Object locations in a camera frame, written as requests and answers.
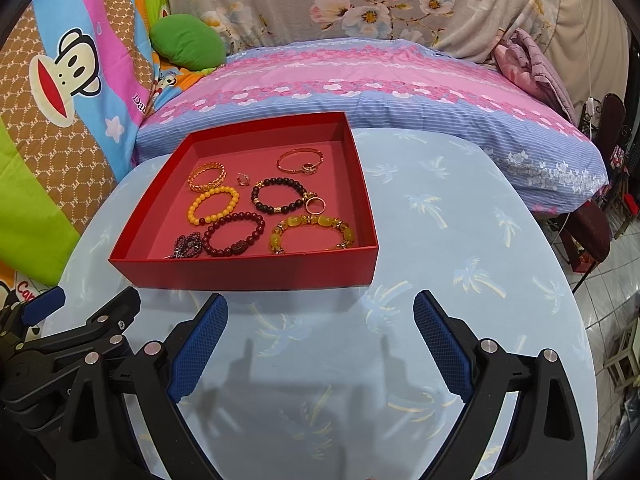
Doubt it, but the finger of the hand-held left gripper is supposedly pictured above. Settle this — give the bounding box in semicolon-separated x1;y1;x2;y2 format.
0;287;67;342
29;287;142;362

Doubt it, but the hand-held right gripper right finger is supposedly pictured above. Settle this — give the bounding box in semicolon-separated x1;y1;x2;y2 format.
412;289;587;480

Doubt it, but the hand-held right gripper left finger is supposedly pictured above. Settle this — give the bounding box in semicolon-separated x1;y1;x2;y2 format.
55;292;230;480

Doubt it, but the red jewelry box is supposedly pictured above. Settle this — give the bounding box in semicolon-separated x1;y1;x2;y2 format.
108;111;381;292

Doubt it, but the thin garnet bead strand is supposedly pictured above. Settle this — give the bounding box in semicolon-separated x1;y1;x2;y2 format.
167;232;205;261

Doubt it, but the dark red bead bracelet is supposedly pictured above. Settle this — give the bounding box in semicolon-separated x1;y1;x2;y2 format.
202;211;266;259

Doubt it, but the yellow bead bracelet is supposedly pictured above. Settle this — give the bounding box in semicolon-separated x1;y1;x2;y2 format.
187;186;240;226

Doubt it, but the chunky yellow stone bracelet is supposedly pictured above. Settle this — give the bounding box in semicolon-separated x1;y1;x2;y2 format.
267;213;357;256

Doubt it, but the black bead bracelet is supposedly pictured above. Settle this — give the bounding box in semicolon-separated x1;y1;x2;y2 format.
250;176;321;215

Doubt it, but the light blue palm print tablecloth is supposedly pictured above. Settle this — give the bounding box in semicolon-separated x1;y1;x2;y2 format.
42;127;596;480

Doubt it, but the cartoon monkey blanket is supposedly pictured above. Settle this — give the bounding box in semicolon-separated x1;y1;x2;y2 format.
0;0;201;311

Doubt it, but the small white stool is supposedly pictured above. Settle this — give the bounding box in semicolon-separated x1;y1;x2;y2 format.
602;325;640;391

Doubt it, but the dark red stool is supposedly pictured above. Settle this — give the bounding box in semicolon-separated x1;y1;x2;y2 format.
560;200;613;273

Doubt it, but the rose gold bangle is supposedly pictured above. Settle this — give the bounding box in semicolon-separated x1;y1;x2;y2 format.
276;147;324;175

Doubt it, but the pink purple pillow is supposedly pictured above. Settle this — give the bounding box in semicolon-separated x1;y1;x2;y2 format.
132;37;608;216

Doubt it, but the green pillow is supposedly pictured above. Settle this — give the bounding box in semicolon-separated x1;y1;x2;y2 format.
150;14;226;72

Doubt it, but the black metal chair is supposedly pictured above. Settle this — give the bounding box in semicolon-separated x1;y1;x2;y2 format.
580;92;640;241

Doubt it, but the folded pink blanket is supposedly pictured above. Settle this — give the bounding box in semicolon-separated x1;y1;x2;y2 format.
492;27;576;121

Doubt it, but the gold chain bracelet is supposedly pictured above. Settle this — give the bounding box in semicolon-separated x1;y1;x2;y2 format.
187;161;227;192

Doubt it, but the white power cord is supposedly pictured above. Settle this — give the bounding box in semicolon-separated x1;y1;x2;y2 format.
570;0;601;141

